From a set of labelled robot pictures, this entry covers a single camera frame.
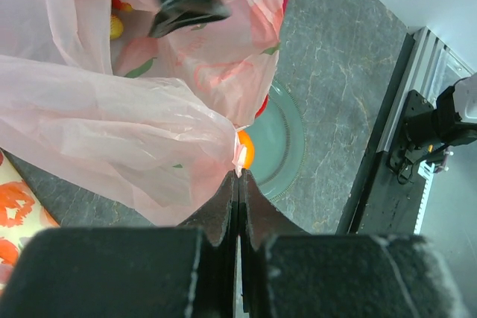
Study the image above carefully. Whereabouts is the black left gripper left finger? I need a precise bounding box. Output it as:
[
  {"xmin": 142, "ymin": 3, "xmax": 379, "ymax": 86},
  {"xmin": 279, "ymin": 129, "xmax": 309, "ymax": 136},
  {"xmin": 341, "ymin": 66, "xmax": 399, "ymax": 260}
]
[{"xmin": 1, "ymin": 172, "xmax": 236, "ymax": 317}]

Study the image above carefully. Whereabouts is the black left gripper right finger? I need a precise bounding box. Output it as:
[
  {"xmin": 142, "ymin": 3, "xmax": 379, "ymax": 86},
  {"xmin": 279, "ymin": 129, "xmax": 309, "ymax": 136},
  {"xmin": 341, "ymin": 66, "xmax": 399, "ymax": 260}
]
[{"xmin": 238, "ymin": 171, "xmax": 470, "ymax": 317}]

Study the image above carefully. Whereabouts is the red yellow fake fruit bunch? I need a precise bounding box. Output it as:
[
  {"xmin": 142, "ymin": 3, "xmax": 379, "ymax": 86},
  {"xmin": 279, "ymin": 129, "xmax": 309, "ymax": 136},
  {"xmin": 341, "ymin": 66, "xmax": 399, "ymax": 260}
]
[{"xmin": 110, "ymin": 0, "xmax": 133, "ymax": 40}]

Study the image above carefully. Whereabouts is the red fake apple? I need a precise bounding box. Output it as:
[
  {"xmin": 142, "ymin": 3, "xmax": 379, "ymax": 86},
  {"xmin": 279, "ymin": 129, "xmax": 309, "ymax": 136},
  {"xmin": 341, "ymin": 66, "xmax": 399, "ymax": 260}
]
[{"xmin": 255, "ymin": 95, "xmax": 269, "ymax": 118}]

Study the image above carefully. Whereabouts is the orange fake mandarin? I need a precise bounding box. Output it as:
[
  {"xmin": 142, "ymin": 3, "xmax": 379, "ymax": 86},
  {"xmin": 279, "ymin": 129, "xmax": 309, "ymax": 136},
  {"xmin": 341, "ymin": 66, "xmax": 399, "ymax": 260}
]
[{"xmin": 238, "ymin": 130, "xmax": 255, "ymax": 169}]

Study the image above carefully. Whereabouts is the grey-green round plate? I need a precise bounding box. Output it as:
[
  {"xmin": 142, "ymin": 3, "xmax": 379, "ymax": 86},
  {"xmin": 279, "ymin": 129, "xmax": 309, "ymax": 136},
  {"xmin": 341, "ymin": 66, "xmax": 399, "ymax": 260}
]
[{"xmin": 245, "ymin": 80, "xmax": 307, "ymax": 201}]

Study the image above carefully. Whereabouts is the pink plastic bag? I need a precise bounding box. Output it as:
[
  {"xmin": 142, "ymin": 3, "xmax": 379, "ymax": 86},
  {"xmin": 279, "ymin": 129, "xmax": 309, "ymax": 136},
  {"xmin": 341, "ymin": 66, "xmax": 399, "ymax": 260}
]
[{"xmin": 1, "ymin": 0, "xmax": 283, "ymax": 226}]

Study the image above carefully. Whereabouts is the orange floral cloth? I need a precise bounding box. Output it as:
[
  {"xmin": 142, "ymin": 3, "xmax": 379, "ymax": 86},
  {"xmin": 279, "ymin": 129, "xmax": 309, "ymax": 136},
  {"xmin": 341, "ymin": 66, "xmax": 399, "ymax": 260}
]
[{"xmin": 0, "ymin": 154, "xmax": 58, "ymax": 288}]

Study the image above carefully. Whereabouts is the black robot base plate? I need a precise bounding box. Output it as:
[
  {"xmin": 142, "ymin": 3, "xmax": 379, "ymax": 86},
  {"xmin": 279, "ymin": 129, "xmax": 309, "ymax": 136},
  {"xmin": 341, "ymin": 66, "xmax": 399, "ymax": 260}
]
[{"xmin": 336, "ymin": 95, "xmax": 428, "ymax": 235}]

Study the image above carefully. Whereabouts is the blue-grey cable duct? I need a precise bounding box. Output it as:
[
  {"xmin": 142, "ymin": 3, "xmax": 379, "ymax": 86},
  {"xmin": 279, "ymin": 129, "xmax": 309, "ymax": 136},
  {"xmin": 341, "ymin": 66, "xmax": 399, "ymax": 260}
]
[{"xmin": 414, "ymin": 162, "xmax": 435, "ymax": 235}]

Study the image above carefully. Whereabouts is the aluminium frame rail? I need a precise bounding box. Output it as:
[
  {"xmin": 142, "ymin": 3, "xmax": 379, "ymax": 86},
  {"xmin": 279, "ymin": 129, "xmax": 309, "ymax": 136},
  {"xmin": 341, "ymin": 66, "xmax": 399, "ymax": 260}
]
[{"xmin": 377, "ymin": 27, "xmax": 476, "ymax": 152}]

